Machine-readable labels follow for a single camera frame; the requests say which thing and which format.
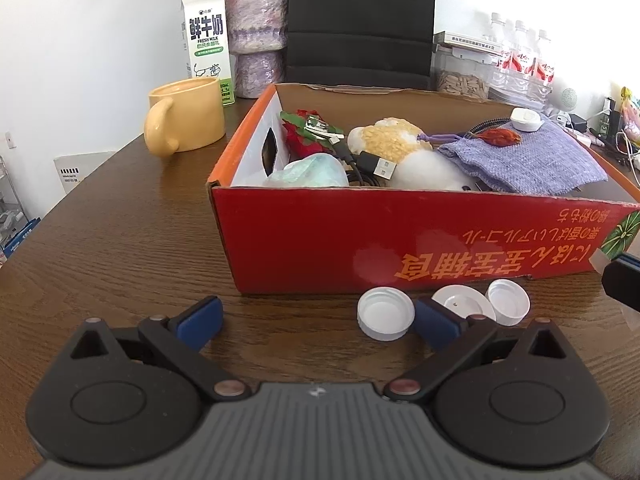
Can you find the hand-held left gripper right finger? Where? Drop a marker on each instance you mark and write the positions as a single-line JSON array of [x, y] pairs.
[[437, 322]]

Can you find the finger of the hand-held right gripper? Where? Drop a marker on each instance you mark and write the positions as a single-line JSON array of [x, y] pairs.
[[622, 280]]

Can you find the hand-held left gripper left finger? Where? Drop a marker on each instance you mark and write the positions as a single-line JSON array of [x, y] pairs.
[[200, 322]]

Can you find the large ribbed white cap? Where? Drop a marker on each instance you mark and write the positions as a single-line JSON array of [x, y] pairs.
[[385, 310]]

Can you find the small white cap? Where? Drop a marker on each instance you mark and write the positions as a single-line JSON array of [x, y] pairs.
[[507, 300]]

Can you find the red cardboard box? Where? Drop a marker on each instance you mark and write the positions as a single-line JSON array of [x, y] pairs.
[[325, 240]]

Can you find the purple knit cloth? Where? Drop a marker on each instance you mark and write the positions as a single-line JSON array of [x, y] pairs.
[[525, 165]]

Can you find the yellow and white plush toy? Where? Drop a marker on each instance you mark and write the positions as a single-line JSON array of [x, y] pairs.
[[395, 142]]

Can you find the white round device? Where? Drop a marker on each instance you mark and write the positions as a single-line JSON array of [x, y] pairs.
[[525, 119]]

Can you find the red fabric rose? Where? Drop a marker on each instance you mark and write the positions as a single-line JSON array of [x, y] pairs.
[[300, 140]]

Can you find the small green bottle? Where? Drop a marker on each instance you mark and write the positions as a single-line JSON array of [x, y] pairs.
[[607, 120]]

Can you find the black power adapter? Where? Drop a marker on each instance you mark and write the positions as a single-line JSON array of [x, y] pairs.
[[580, 122]]

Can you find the colourful snack bag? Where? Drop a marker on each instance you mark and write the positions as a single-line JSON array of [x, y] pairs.
[[631, 110]]

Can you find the pale blue face mask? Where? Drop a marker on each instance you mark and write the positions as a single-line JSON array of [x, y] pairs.
[[310, 172]]

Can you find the white robot speaker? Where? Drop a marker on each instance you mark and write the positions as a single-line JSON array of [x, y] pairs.
[[567, 97]]

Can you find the white board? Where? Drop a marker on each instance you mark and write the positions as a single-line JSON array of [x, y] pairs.
[[80, 170]]

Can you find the blue printed box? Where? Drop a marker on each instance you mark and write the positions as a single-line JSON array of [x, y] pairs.
[[22, 235]]

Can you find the yellow ceramic mug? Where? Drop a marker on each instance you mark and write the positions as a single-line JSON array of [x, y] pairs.
[[195, 115]]

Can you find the silver metal clip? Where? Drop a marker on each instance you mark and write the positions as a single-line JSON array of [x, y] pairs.
[[317, 124]]

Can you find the clear jar of seeds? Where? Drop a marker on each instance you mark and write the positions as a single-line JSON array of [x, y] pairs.
[[460, 85]]

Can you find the flat white box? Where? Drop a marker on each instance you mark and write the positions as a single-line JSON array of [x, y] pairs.
[[470, 43]]

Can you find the white milk carton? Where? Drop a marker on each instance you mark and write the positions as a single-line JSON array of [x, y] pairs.
[[205, 35]]

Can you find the purple textured vase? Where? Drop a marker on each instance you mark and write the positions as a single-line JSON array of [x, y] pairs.
[[255, 20]]

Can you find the black paper bag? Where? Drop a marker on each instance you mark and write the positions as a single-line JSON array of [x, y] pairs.
[[360, 10]]

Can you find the white wall outlet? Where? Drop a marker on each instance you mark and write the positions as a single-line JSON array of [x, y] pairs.
[[8, 139]]

